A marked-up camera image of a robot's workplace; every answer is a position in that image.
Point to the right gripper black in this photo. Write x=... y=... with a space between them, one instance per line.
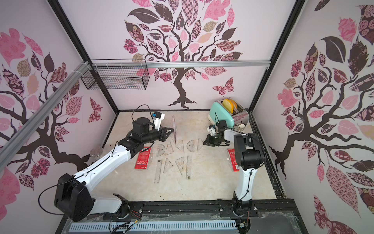
x=216 y=139

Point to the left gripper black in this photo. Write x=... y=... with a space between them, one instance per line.
x=162 y=133

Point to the red ruler set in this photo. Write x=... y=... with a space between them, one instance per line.
x=143 y=159
x=174 y=126
x=232 y=160

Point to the clear protractor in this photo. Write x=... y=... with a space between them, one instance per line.
x=160 y=150
x=191 y=146

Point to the clear plastic ruler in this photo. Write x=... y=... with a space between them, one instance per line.
x=158 y=172

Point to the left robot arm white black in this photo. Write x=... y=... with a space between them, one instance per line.
x=74 y=192

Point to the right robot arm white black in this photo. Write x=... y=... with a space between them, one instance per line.
x=249 y=157

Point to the mint green toaster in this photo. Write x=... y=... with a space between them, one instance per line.
x=238 y=121

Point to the yellow toast slice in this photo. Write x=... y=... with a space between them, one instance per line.
x=230 y=105

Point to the clear plastic cup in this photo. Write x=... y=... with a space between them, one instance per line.
x=96 y=153

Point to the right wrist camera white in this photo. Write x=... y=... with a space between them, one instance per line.
x=212 y=130

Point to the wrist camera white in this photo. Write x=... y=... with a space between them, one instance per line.
x=157 y=119
x=212 y=130

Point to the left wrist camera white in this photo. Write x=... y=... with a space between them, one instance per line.
x=157 y=119

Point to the black wire basket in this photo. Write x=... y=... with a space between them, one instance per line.
x=118 y=75

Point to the white slotted cable duct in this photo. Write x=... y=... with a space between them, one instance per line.
x=151 y=226

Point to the aluminium rail back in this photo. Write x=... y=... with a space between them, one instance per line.
x=186 y=64

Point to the aluminium rail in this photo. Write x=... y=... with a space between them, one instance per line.
x=19 y=139
x=186 y=64

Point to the aluminium rail left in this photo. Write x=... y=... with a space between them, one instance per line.
x=19 y=139

